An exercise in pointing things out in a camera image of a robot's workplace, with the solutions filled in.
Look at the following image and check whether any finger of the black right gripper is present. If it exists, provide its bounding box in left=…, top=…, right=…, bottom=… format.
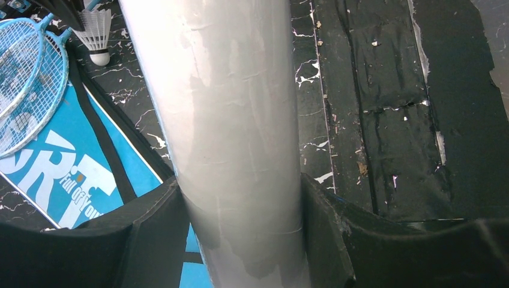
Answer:
left=35, top=0, right=85, bottom=31

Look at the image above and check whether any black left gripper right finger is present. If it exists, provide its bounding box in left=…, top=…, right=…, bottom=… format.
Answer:
left=301, top=174, right=508, bottom=287

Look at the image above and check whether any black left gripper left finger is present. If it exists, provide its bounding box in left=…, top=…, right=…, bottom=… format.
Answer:
left=1, top=178, right=189, bottom=287

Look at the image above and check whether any white shuttlecock black band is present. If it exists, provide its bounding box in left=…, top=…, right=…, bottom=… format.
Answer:
left=73, top=9, right=112, bottom=66

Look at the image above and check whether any silver shuttlecock tube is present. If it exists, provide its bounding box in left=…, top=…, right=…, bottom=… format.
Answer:
left=120, top=1, right=311, bottom=287

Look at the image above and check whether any blue racket cover bag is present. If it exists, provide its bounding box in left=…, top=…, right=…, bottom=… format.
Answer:
left=1, top=48, right=212, bottom=287

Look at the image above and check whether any blue racket white grip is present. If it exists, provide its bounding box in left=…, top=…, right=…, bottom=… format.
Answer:
left=0, top=0, right=102, bottom=160

